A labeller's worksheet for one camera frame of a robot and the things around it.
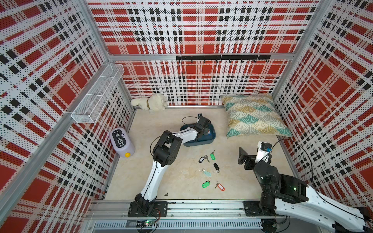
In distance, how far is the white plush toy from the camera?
1.13 metres

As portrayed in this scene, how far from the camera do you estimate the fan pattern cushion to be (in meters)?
0.95

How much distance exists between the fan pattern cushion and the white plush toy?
1.78 feet
